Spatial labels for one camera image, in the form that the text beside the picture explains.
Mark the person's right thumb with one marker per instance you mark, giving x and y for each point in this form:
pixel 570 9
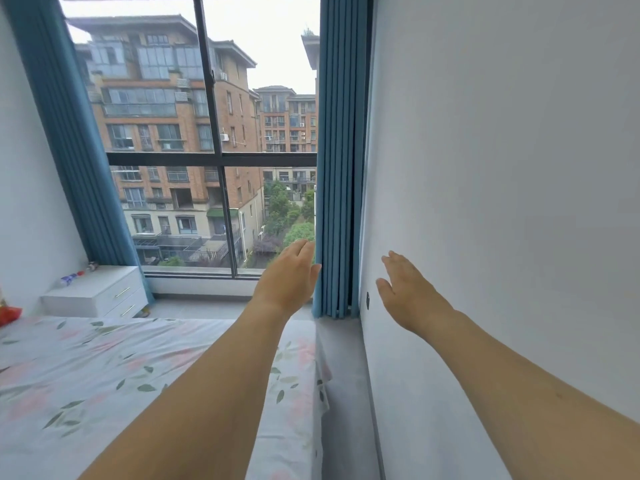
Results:
pixel 384 289

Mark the person's left forearm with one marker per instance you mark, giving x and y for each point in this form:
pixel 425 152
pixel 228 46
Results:
pixel 210 394

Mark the white nightstand with drawers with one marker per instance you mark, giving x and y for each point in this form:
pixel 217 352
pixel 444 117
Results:
pixel 97 293

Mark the person's right forearm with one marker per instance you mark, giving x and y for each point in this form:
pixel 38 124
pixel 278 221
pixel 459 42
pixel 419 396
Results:
pixel 525 399

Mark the black framed window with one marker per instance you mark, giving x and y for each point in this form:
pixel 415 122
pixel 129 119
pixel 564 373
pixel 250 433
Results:
pixel 216 158

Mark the bed with floral sheet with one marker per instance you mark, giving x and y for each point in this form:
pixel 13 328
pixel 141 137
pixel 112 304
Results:
pixel 125 384

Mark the person's left thumb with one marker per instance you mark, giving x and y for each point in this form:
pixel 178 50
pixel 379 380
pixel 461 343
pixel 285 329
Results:
pixel 316 278

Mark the blue pleated curtain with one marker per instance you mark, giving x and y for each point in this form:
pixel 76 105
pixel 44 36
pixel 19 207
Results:
pixel 75 144
pixel 340 154

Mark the red plastic bag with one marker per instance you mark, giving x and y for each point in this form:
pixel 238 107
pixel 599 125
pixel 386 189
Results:
pixel 8 314

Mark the person's left hand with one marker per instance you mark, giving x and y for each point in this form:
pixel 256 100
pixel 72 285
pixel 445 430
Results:
pixel 286 284

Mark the clear plastic bottle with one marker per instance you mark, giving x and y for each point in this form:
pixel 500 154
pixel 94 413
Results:
pixel 69 279

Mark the person's right hand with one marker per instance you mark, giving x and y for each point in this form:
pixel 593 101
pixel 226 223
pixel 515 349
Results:
pixel 412 299

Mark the brick apartment building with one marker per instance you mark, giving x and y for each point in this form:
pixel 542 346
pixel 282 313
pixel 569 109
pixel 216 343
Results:
pixel 160 134

